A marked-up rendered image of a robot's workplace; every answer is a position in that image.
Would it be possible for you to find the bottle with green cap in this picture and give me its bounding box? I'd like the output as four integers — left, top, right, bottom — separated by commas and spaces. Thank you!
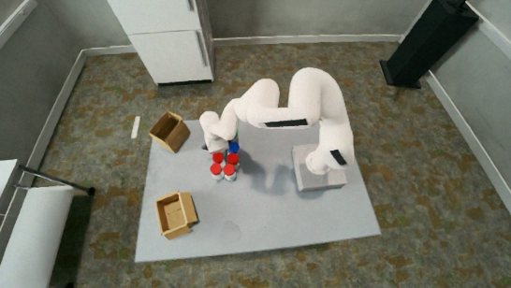
231, 129, 239, 143

